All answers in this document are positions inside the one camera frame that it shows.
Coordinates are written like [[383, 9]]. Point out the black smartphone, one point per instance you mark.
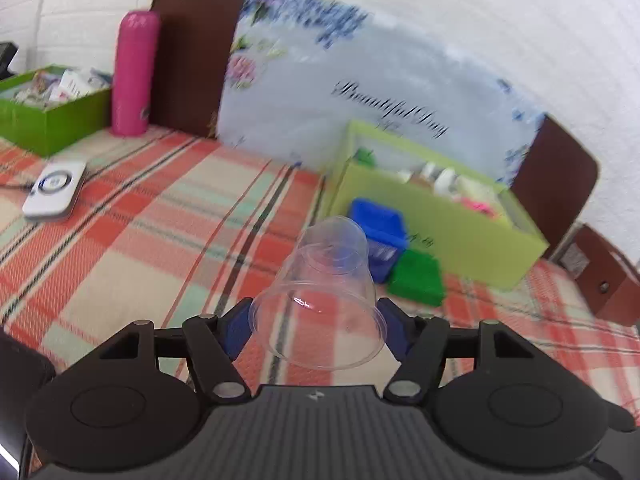
[[22, 385]]

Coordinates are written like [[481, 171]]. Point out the white small box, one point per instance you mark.
[[77, 82]]

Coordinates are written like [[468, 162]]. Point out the pink thermos bottle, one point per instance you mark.
[[132, 75]]

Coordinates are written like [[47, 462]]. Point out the white round-button device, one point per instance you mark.
[[55, 187]]

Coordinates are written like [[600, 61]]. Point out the green small box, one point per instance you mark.
[[417, 277], [366, 156]]

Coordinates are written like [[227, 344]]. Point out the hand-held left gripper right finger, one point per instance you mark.
[[397, 327]]

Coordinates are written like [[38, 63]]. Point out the red plaid cloth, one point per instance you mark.
[[150, 240]]

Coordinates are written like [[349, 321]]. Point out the light green cardboard box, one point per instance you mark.
[[465, 245]]

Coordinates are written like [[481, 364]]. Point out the floral Beautiful Day board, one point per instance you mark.
[[310, 85]]

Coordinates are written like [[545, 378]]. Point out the black small device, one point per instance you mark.
[[7, 57]]

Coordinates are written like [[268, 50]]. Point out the clear plastic cup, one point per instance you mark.
[[320, 305]]

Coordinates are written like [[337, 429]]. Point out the brown cardboard box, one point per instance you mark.
[[610, 285]]

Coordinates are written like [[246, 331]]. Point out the blue plastic box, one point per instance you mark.
[[382, 230]]

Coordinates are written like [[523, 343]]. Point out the dark green cardboard box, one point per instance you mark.
[[55, 125]]

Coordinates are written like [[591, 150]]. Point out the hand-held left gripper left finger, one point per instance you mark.
[[235, 327]]

